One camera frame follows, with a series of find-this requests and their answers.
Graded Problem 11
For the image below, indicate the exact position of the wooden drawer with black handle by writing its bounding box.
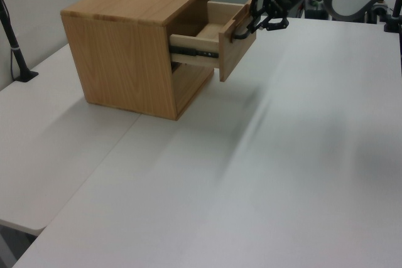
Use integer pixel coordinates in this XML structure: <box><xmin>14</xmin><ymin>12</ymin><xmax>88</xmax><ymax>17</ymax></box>
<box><xmin>170</xmin><ymin>0</ymin><xmax>258</xmax><ymax>83</ymax></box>

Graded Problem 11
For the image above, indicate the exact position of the silver clamp with black knob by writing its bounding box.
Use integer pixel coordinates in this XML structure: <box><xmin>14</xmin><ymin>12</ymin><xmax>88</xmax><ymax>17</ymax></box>
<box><xmin>369</xmin><ymin>0</ymin><xmax>389</xmax><ymax>24</ymax></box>

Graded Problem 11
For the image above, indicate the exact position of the black clamp stand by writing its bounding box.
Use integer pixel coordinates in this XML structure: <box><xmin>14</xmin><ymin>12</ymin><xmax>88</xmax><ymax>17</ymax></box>
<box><xmin>383</xmin><ymin>0</ymin><xmax>402</xmax><ymax>33</ymax></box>

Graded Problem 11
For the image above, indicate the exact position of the black camera pole with base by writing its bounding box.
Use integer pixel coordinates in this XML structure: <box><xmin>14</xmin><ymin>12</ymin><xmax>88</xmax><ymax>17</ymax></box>
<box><xmin>0</xmin><ymin>0</ymin><xmax>40</xmax><ymax>83</ymax></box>

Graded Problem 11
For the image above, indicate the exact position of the wooden drawer with slot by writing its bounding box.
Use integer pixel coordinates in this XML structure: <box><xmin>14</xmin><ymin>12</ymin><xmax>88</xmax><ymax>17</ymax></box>
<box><xmin>171</xmin><ymin>64</ymin><xmax>215</xmax><ymax>117</ymax></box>

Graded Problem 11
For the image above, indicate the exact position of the wooden drawer cabinet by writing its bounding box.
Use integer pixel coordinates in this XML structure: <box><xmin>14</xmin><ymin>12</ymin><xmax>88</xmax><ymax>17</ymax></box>
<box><xmin>60</xmin><ymin>0</ymin><xmax>215</xmax><ymax>122</ymax></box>

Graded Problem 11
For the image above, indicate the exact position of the thin black cable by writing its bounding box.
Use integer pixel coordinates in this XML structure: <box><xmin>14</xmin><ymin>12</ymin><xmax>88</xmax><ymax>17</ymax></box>
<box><xmin>8</xmin><ymin>48</ymin><xmax>17</xmax><ymax>81</ymax></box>

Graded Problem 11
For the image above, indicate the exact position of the black drawer slide rail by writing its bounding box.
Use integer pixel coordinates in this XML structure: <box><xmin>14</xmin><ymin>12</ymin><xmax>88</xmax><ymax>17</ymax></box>
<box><xmin>170</xmin><ymin>45</ymin><xmax>219</xmax><ymax>60</ymax></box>

